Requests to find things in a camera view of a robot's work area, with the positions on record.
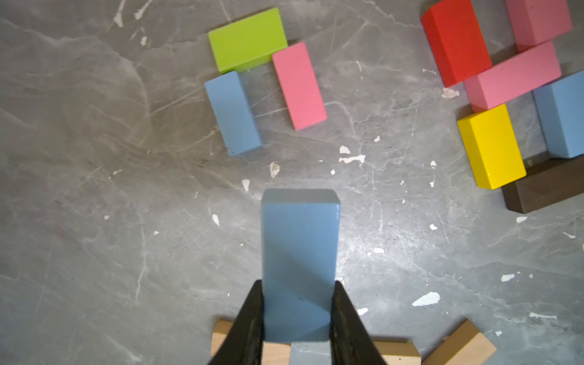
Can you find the red block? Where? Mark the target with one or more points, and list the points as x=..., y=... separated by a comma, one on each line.
x=456, y=40

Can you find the yellow block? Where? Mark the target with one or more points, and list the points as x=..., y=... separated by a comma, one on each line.
x=492, y=148

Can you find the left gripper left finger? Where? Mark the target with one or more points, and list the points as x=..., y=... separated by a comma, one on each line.
x=244, y=342

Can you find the wooden block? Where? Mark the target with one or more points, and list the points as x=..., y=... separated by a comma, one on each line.
x=467, y=345
x=273, y=353
x=398, y=353

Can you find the pink block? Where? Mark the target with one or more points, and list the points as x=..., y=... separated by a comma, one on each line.
x=537, y=21
x=514, y=77
x=299, y=85

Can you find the green block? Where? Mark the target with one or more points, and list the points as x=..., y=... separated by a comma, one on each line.
x=248, y=43

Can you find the dark brown block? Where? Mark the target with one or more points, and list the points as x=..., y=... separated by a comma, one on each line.
x=545, y=184

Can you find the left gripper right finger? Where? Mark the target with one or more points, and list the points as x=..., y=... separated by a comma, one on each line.
x=349, y=340

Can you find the light blue block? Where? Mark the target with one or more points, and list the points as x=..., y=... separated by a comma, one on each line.
x=300, y=236
x=233, y=114

